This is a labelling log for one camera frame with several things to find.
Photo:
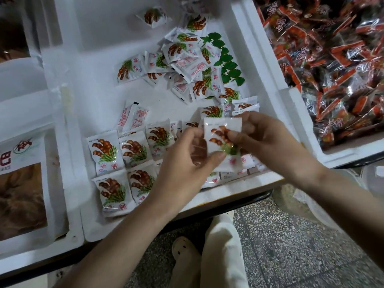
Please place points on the person's right hand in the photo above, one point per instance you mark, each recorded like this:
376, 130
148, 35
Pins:
276, 147

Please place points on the person's left hand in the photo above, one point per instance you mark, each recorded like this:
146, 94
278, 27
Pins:
183, 174

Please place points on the white printed snack packet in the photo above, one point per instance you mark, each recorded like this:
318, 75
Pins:
217, 130

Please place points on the pile of dark red packets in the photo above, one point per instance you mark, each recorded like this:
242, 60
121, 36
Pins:
324, 57

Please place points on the pile of white printed packets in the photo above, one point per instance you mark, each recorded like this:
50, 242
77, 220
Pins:
180, 63

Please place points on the person's right forearm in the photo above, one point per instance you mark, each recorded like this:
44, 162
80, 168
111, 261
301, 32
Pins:
354, 207

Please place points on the person's left white shoe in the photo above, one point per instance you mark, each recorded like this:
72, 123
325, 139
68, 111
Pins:
185, 249

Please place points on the person's beige trousers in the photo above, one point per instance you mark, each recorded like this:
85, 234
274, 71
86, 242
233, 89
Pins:
225, 255

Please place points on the clear round plastic tub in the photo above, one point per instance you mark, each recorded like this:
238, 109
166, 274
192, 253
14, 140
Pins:
318, 204

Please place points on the green leaf-pattern sheet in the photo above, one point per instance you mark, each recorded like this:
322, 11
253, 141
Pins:
227, 60

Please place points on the white red printed carton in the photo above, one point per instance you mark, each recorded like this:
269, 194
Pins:
59, 277

